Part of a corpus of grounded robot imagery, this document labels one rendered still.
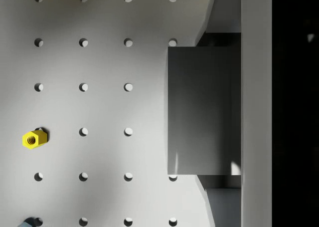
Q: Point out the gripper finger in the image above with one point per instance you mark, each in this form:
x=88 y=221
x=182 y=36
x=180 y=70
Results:
x=225 y=15
x=225 y=204

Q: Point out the grey cube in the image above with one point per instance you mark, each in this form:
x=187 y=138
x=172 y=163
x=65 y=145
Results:
x=202 y=112

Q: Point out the small white bottle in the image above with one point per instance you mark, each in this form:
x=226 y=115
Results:
x=27 y=223

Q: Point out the yellow hex nut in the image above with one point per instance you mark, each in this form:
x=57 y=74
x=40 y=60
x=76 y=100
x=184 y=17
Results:
x=33 y=139

